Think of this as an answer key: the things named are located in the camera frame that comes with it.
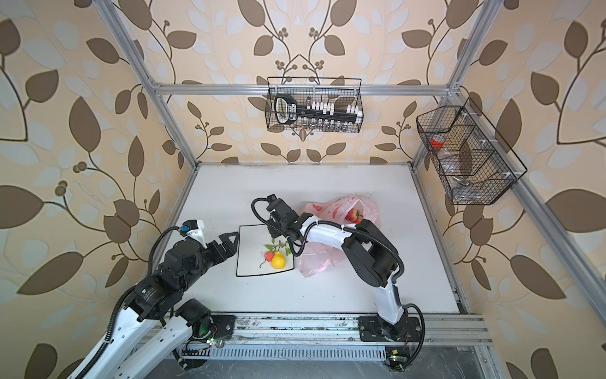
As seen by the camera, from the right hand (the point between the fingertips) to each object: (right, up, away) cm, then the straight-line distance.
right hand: (274, 224), depth 91 cm
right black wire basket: (+67, +24, -14) cm, 73 cm away
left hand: (-10, -1, -19) cm, 21 cm away
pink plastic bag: (+17, -11, -8) cm, 22 cm away
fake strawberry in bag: (+32, +2, +5) cm, 32 cm away
